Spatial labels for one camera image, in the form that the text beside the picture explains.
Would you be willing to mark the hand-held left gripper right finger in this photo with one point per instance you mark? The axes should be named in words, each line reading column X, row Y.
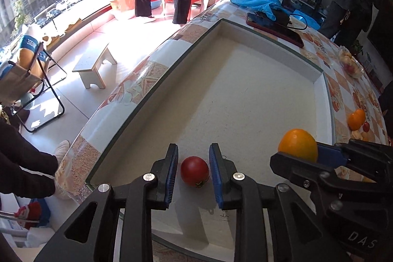
column 216, row 176

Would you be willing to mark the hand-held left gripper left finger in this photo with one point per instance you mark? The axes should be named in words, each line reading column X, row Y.
column 172, row 176

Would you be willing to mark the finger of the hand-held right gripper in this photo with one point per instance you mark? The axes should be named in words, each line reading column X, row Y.
column 331, row 154
column 301, row 168

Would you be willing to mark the orange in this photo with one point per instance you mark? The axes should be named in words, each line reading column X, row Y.
column 296, row 142
column 356, row 119

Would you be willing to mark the white shallow tray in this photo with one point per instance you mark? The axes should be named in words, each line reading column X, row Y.
column 230, row 96

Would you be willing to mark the crumpled fruit wrapper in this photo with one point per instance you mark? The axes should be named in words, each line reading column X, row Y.
column 356, row 135

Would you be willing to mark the red cherry tomato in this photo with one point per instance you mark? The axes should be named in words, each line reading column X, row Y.
column 366, row 127

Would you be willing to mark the patterned tablecloth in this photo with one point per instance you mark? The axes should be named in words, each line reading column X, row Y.
column 337, row 90

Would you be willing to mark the glass bowl of fruit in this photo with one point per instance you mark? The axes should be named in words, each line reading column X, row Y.
column 350, row 64

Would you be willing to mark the small green plant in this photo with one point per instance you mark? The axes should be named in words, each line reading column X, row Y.
column 357, row 47

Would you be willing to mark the white knit slipper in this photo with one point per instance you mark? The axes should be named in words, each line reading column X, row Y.
column 63, row 148

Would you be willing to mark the blue plastic stool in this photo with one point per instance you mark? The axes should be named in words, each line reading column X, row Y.
column 310, row 19

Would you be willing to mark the phone in red case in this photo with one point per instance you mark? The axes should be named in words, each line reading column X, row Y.
column 273, row 30

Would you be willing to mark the small wooden stool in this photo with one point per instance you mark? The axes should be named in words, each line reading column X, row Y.
column 92, row 61

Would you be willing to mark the black power bank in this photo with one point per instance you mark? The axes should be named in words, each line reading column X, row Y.
column 281, row 16

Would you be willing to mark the red and white toy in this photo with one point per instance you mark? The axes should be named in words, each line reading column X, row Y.
column 29, row 214

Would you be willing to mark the person's black pants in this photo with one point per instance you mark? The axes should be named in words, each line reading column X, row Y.
column 21, row 151

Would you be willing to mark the crumpled blue gloves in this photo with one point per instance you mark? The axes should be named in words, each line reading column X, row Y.
column 258, row 2

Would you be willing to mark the blue basin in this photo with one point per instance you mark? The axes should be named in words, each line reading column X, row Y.
column 156, row 2

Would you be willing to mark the folding chair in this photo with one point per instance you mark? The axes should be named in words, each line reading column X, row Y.
column 21, row 81

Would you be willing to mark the orange basin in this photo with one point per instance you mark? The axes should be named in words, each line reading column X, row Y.
column 122, row 2

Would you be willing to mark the tan bag with blue band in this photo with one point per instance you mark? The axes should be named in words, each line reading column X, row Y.
column 29, row 56

